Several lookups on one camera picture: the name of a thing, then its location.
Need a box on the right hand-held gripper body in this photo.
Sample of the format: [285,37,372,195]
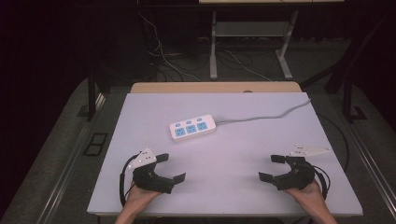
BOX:
[273,144,332,191]

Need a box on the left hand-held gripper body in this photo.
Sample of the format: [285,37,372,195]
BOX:
[128,147,176,194]

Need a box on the person's left hand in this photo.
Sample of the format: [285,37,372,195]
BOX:
[125,182,163,209]

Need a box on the person's right hand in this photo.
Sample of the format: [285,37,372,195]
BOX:
[284,181,325,210]

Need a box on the white and blue power strip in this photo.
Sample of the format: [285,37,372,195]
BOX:
[168,114,218,143]

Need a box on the black upright stand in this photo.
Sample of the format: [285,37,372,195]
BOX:
[343,69,369,124]
[86,64,98,122]

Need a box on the grey metal stand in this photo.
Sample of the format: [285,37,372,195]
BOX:
[208,9,300,81]

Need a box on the black slanted stand leg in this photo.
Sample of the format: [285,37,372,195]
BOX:
[299,13,391,95]

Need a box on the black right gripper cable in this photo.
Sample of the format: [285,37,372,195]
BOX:
[312,165,332,201]

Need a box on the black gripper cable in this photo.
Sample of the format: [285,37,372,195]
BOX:
[119,153,142,208]
[312,165,332,201]

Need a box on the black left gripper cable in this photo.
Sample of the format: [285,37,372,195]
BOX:
[119,153,142,208]

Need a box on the grey power strip cable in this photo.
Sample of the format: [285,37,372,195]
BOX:
[214,98,313,126]

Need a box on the thin black floor cable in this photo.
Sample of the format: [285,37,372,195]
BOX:
[317,112,351,173]

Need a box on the black floor outlet frame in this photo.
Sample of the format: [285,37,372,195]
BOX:
[82,132,109,157]

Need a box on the metal floor rail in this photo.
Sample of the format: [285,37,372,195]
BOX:
[341,116,396,220]
[36,92,107,224]

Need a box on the thin white floor cable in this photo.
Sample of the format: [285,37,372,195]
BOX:
[223,49,273,82]

